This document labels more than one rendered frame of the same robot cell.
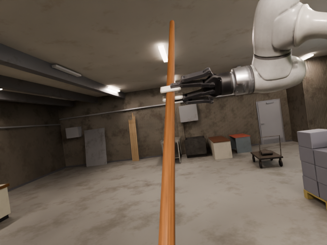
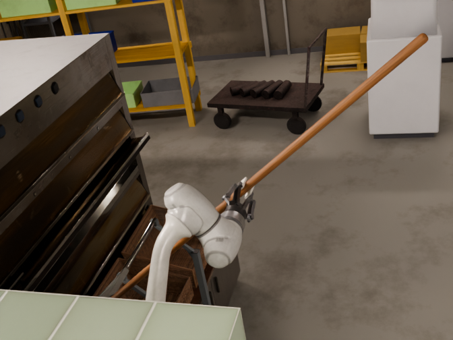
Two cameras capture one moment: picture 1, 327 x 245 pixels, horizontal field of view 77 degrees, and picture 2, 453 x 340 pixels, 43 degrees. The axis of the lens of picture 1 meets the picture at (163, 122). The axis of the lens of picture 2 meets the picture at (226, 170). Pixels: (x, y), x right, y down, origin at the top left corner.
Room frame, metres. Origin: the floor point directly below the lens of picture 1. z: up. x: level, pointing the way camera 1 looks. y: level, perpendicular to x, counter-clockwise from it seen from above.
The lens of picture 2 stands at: (0.94, -1.79, 3.04)
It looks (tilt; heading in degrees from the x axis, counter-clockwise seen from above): 30 degrees down; 99
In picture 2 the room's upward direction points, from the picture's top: 10 degrees counter-clockwise
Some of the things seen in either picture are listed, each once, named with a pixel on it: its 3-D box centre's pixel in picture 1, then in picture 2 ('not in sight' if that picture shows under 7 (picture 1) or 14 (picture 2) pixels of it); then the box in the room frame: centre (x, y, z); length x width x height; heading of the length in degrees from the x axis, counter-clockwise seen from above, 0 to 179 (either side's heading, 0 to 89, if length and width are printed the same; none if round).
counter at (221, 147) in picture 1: (218, 146); not in sight; (9.34, -2.34, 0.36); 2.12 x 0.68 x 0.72; 174
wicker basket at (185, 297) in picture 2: not in sight; (139, 306); (-0.13, 0.71, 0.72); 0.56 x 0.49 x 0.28; 78
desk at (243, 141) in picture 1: (239, 142); not in sight; (9.62, -3.40, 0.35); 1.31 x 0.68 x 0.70; 174
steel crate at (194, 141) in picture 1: (195, 146); not in sight; (9.90, -1.39, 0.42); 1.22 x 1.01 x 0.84; 174
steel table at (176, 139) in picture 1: (172, 148); not in sight; (9.63, -0.25, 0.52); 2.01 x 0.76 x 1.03; 174
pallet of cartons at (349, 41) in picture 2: not in sight; (360, 48); (1.85, 6.24, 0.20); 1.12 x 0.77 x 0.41; 174
